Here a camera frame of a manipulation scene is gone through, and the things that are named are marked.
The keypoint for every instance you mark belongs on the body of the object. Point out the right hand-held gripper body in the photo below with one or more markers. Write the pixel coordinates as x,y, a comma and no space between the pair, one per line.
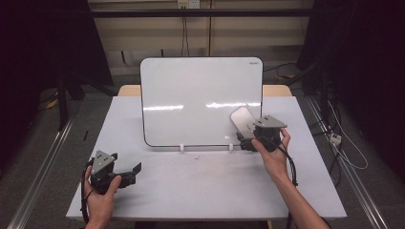
270,122

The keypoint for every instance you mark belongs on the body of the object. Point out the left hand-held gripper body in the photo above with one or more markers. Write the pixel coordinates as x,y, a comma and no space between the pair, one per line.
102,162

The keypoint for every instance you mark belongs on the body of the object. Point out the white whiteboard eraser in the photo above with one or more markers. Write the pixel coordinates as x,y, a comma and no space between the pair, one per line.
242,120

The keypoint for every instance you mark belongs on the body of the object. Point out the person's right hand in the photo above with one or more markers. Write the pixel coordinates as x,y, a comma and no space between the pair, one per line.
275,162

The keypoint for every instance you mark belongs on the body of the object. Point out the person's left hand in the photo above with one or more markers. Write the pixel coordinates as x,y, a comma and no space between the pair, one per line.
100,203

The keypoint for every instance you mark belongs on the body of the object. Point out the white whiteboard foot clip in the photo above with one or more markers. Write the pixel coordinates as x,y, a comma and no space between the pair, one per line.
182,148
230,147

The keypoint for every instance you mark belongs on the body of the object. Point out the small black stick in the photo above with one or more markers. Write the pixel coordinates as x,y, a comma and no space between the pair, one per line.
85,135

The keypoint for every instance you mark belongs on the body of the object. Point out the white power strip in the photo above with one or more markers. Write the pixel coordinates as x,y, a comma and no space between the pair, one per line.
335,138

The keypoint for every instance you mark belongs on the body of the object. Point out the black metal stand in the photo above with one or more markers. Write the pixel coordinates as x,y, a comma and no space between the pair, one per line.
62,105

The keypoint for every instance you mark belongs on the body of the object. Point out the yellowish vertical pipe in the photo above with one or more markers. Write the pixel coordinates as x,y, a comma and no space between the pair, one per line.
210,31

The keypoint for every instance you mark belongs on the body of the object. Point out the dark curtain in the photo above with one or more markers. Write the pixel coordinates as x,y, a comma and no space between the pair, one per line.
366,63
38,63

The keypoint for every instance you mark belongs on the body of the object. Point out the aluminium floor rail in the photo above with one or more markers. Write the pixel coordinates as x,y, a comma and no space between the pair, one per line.
353,181
41,171

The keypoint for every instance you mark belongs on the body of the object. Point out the white whiteboard with black frame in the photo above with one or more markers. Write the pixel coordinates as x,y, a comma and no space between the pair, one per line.
191,95

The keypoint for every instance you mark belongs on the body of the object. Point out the white wall socket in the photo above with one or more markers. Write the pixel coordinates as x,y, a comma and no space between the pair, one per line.
188,4

